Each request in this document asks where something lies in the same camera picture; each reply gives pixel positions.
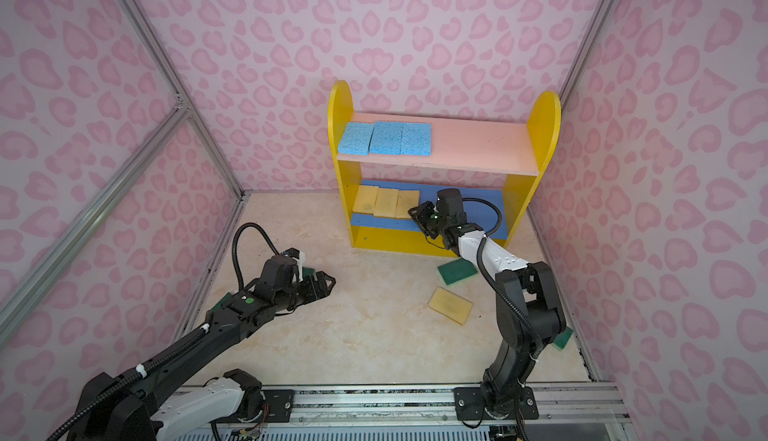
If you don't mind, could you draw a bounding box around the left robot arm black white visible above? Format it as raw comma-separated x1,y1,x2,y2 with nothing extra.
66,255,336,440

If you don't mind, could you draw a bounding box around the aluminium frame profile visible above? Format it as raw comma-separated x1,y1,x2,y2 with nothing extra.
1,0,242,342
559,0,620,111

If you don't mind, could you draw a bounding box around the yellow sponge shelf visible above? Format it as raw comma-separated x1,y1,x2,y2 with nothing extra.
352,185,379,215

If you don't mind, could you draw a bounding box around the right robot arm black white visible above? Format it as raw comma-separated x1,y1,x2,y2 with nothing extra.
408,188,566,422

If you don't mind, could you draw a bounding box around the yellow sponge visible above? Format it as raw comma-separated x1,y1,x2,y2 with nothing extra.
373,188,399,219

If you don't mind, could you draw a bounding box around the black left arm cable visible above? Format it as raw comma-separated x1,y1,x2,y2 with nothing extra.
44,221,295,441

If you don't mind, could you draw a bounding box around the blue sponge floor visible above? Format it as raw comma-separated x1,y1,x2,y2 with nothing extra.
369,121,405,156
400,123,432,157

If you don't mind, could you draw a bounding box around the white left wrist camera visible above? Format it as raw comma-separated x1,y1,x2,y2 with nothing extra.
282,248,306,283

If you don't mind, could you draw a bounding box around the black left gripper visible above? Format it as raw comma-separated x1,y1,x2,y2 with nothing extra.
276,269,337,313

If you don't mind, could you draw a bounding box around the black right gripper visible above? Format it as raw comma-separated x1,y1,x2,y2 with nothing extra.
407,201,451,240

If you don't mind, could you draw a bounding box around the aluminium frame profile left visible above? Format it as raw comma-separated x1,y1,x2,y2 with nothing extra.
1,0,242,342

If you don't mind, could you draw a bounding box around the yellow wooden shelf unit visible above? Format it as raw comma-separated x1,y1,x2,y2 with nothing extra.
327,81,562,256

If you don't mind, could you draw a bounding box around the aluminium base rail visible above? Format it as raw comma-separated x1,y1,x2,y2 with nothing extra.
110,382,637,441

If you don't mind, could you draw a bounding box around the yellow sponge floor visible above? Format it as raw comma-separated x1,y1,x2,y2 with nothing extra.
395,190,420,220
428,288,473,325

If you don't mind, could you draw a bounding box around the aluminium frame profile right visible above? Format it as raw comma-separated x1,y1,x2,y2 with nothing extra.
559,0,620,111

